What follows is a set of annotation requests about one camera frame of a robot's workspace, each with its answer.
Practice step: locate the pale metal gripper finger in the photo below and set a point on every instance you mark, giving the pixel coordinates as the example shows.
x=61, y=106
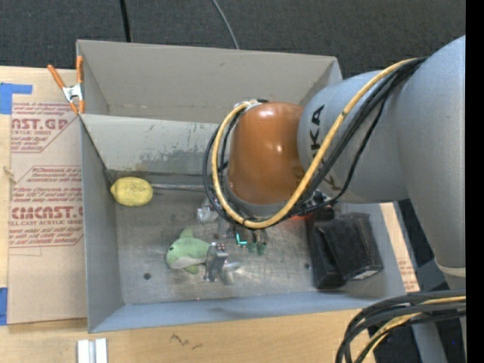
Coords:
x=215, y=263
x=230, y=272

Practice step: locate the black box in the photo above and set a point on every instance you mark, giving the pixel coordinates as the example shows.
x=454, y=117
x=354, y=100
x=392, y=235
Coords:
x=351, y=248

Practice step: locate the green toy whale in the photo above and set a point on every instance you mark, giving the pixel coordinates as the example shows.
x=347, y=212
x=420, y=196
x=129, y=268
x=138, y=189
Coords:
x=187, y=253

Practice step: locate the yellow toy lemon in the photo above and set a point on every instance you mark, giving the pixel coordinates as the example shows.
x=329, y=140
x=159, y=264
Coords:
x=131, y=191

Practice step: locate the black cylinder on white bracket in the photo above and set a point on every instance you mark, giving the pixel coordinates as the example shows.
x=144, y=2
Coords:
x=321, y=204

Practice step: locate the brown cardboard board, red print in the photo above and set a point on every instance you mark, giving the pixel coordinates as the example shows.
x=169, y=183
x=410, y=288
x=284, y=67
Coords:
x=45, y=278

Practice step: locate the grey metal bin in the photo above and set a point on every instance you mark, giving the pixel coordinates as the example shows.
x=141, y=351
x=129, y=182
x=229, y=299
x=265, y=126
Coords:
x=151, y=308

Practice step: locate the small clear glass thing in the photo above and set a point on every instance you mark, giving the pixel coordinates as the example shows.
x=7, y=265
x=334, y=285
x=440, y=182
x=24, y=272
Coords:
x=205, y=213

